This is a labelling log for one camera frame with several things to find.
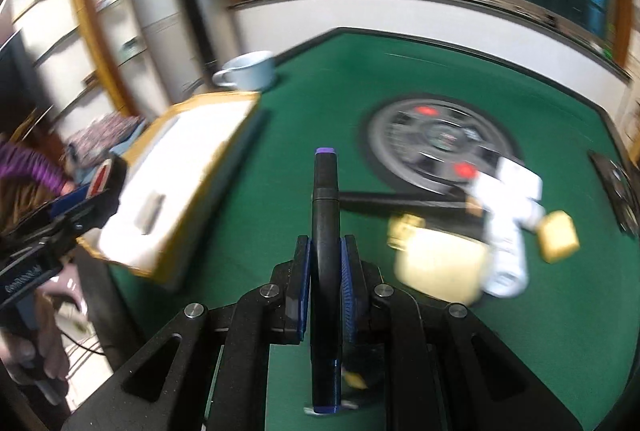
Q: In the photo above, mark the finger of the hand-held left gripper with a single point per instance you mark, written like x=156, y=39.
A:
x=92, y=201

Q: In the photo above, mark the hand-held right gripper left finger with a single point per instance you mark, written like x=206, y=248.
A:
x=300, y=296

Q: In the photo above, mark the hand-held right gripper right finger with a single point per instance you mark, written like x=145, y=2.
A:
x=350, y=296

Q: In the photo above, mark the small grey block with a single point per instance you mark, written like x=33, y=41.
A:
x=150, y=211

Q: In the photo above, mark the yellow cardboard box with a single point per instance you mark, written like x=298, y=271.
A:
x=185, y=176

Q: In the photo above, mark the black marker cream cap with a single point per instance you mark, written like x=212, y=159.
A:
x=405, y=201

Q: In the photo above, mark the white plug adapter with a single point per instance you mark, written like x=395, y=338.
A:
x=520, y=178

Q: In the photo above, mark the yellow block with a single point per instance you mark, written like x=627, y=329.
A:
x=558, y=237

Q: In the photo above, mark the person's left hand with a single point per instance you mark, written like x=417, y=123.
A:
x=52, y=358

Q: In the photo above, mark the floral cloth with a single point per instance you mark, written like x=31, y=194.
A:
x=105, y=133

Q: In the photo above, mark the purple striped cloth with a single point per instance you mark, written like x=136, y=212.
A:
x=30, y=166

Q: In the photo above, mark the black television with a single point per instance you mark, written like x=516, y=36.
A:
x=22, y=81

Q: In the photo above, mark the round table control panel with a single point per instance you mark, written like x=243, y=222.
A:
x=430, y=141

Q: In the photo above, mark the white enamel mug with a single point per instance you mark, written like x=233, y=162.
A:
x=250, y=71

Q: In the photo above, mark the white wall shelf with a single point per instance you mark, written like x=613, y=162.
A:
x=75, y=26

